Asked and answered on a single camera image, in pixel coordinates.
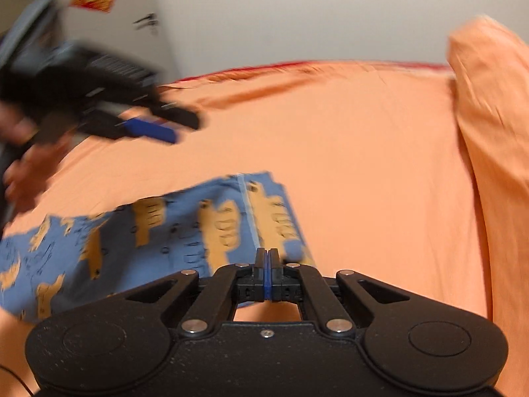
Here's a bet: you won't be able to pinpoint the orange pillow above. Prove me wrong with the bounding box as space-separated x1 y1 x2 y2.
447 15 529 397

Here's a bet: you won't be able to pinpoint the dark door handle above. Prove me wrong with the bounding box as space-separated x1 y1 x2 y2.
133 13 160 36

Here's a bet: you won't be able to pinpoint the orange bed sheet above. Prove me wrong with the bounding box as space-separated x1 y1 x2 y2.
0 61 497 397

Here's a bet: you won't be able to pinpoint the blue orange-print pants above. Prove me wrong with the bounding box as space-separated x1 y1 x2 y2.
0 170 317 325

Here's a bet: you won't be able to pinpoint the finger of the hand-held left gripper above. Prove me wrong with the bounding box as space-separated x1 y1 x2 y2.
83 112 179 145
138 93 202 130

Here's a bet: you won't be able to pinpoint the white door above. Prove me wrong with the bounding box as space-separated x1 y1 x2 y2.
54 0 183 87

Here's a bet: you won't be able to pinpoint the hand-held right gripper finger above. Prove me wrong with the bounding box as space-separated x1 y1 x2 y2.
123 248 269 336
269 249 411 337

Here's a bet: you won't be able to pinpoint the thin black cable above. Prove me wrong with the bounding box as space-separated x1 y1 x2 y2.
0 365 34 397

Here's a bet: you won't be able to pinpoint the person's left hand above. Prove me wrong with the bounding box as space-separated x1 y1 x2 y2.
0 104 72 212

